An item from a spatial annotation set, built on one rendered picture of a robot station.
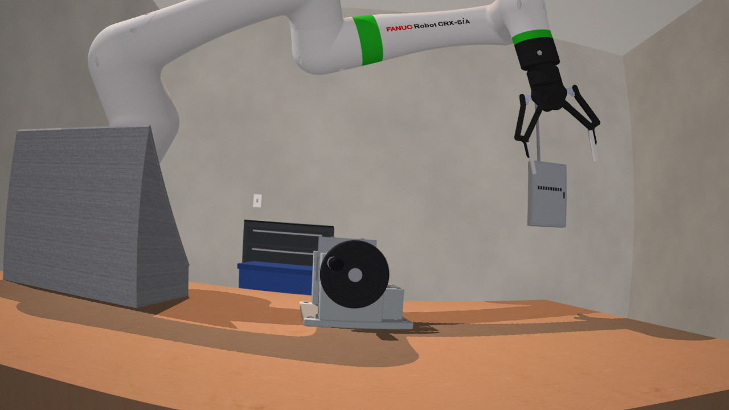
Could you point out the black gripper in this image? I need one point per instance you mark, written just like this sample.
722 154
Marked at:
549 93

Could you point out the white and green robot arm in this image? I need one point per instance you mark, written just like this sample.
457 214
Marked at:
125 60

